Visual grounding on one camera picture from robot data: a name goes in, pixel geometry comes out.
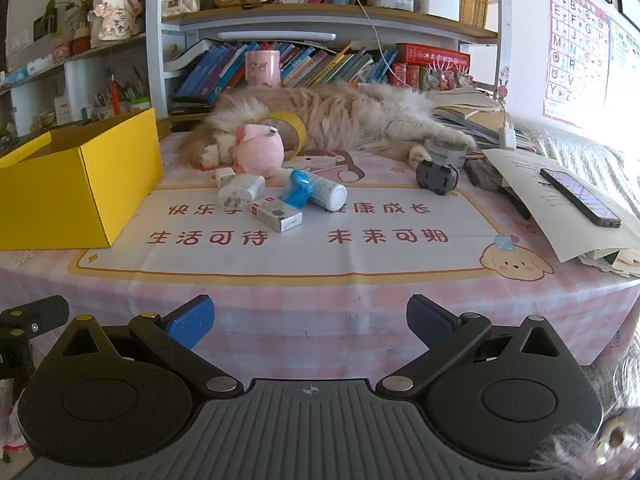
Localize fluffy ginger cat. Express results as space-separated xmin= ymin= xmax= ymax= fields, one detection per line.
xmin=177 ymin=82 xmax=478 ymax=171

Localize grey fluffy item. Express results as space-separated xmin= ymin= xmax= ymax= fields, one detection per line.
xmin=535 ymin=340 xmax=640 ymax=480

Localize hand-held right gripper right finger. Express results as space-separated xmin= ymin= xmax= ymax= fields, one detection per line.
xmin=375 ymin=294 xmax=576 ymax=397

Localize white side shelf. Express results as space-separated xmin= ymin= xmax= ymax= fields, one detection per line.
xmin=0 ymin=30 xmax=161 ymax=133

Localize black toy car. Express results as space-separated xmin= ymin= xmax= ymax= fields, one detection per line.
xmin=416 ymin=159 xmax=460 ymax=197

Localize black smartphone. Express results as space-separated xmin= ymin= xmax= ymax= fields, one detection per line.
xmin=540 ymin=167 xmax=623 ymax=228

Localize white pen holder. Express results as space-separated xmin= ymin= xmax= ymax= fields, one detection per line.
xmin=414 ymin=0 xmax=461 ymax=22

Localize small plastic bottle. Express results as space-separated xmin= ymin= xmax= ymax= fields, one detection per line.
xmin=302 ymin=171 xmax=348 ymax=212

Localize row of leaning books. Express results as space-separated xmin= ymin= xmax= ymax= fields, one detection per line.
xmin=175 ymin=42 xmax=401 ymax=103

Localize floral plush doll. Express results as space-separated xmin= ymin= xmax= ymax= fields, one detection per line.
xmin=95 ymin=0 xmax=143 ymax=41

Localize alphabet wall poster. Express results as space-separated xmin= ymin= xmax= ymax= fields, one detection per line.
xmin=542 ymin=0 xmax=611 ymax=123

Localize grey striped blanket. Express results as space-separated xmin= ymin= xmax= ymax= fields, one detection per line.
xmin=515 ymin=120 xmax=640 ymax=221

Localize yellow cardboard box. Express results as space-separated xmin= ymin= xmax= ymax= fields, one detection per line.
xmin=0 ymin=107 xmax=165 ymax=251

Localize pink printed cup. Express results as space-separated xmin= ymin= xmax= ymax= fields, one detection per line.
xmin=245 ymin=51 xmax=282 ymax=88

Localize pink plush toy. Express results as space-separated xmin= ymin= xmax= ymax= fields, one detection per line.
xmin=235 ymin=124 xmax=286 ymax=178

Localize grey tape roll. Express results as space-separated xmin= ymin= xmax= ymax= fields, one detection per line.
xmin=425 ymin=135 xmax=468 ymax=168

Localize pink cloth covered desktop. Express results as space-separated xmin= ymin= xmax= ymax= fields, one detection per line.
xmin=0 ymin=120 xmax=640 ymax=368

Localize small white box red label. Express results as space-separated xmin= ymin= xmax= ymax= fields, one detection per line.
xmin=250 ymin=197 xmax=303 ymax=234

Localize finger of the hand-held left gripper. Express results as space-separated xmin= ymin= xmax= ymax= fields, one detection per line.
xmin=0 ymin=295 xmax=70 ymax=343

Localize white bookshelf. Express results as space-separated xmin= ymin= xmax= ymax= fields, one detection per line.
xmin=145 ymin=0 xmax=516 ymax=133

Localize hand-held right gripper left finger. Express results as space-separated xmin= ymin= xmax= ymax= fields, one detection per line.
xmin=59 ymin=295 xmax=244 ymax=397

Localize stack of notebooks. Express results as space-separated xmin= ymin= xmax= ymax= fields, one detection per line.
xmin=432 ymin=87 xmax=531 ymax=148

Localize white paper sheet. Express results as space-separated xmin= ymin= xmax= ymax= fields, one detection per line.
xmin=482 ymin=147 xmax=640 ymax=263

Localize blue plastic packet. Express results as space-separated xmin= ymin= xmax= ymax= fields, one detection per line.
xmin=282 ymin=170 xmax=315 ymax=207

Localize white plug adapter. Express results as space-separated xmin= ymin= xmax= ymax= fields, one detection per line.
xmin=218 ymin=174 xmax=266 ymax=209

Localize yellow tape roll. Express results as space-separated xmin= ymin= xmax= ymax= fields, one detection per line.
xmin=257 ymin=112 xmax=308 ymax=153

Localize thick red book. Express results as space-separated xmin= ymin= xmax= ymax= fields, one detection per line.
xmin=397 ymin=42 xmax=471 ymax=91

